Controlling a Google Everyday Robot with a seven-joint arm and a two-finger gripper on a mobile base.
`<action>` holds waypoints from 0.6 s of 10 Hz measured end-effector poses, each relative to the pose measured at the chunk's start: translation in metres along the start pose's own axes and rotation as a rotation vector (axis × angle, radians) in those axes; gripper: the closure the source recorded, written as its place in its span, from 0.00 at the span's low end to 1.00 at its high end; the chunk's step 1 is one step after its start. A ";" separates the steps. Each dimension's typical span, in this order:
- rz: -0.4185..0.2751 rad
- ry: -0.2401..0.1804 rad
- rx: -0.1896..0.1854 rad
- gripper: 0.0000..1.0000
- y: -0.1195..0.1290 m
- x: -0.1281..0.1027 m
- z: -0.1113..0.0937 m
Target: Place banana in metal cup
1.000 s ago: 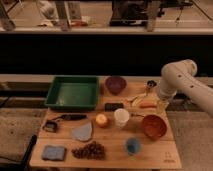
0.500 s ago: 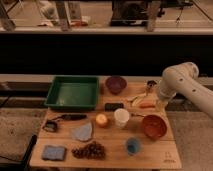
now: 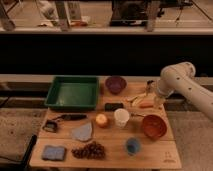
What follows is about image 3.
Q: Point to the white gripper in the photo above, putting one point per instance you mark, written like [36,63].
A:
[158,102]

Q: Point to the yellow banana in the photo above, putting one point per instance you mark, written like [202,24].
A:
[135,100]

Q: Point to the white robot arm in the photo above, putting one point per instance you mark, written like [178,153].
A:
[180,77]

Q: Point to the small metal cup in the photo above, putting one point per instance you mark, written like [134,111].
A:
[150,86]

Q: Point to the white plastic cup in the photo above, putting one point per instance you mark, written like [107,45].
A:
[121,117]

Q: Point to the blue plastic cup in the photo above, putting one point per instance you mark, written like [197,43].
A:
[132,146]

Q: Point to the red-brown bowl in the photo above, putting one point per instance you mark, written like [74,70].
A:
[153,127]

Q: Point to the metal spoon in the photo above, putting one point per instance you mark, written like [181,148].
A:
[136,115]

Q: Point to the purple bowl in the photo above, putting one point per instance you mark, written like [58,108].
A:
[115,84]

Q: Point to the black rectangular block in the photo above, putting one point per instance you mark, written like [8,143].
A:
[113,106]

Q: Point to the orange round fruit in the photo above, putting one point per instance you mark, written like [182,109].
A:
[102,120]

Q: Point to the light blue cloth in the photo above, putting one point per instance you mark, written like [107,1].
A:
[82,133]

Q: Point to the bunch of dark grapes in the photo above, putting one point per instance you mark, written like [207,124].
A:
[93,150]

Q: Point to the green plastic tray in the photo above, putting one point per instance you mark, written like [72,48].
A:
[73,93]

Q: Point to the blue sponge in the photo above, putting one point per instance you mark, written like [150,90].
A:
[53,153]

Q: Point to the black handled knife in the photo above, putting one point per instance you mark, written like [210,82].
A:
[71,117]

